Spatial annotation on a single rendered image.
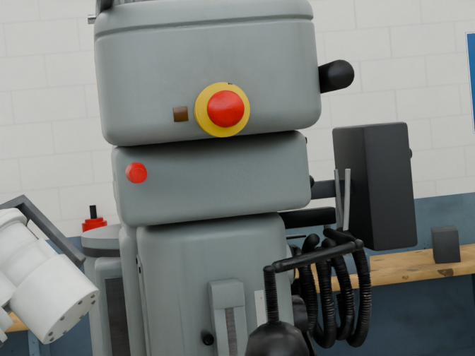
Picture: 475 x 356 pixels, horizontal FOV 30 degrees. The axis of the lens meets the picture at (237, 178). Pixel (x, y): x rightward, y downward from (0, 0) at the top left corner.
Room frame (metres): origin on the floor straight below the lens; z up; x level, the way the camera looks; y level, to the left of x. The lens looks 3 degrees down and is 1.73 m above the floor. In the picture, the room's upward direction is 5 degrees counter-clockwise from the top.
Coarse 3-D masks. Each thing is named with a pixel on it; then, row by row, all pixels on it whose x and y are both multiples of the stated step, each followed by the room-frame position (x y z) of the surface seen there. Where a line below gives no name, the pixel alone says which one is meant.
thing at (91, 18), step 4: (96, 0) 0.97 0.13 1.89; (100, 0) 0.97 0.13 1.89; (104, 0) 0.97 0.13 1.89; (108, 0) 0.97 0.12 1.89; (112, 0) 0.98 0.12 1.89; (96, 4) 1.00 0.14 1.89; (100, 4) 1.00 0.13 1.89; (104, 4) 1.00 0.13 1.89; (108, 4) 1.00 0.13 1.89; (112, 4) 1.01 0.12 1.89; (96, 8) 1.03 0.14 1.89; (100, 8) 1.03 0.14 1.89; (104, 8) 1.03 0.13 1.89; (96, 12) 1.06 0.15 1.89; (100, 12) 1.05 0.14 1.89; (88, 16) 1.11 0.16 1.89; (92, 16) 1.11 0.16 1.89; (96, 16) 1.09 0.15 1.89; (88, 20) 1.12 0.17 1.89; (92, 20) 1.12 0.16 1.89; (88, 24) 1.15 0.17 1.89
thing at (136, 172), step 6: (132, 162) 0.98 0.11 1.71; (138, 162) 0.97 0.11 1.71; (132, 168) 0.93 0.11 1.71; (138, 168) 0.93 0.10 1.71; (144, 168) 0.93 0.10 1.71; (126, 174) 0.97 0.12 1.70; (132, 174) 0.93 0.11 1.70; (138, 174) 0.93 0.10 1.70; (144, 174) 0.93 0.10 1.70; (132, 180) 0.93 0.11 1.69; (138, 180) 0.93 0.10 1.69; (144, 180) 0.93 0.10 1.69
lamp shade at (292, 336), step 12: (264, 324) 0.97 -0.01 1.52; (276, 324) 0.96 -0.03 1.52; (288, 324) 0.97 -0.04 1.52; (252, 336) 0.96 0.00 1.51; (264, 336) 0.95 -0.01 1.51; (276, 336) 0.95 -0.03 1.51; (288, 336) 0.95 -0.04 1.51; (300, 336) 0.96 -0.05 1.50; (252, 348) 0.95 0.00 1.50; (264, 348) 0.94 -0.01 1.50; (276, 348) 0.94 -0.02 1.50; (288, 348) 0.94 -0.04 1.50; (300, 348) 0.95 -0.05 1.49
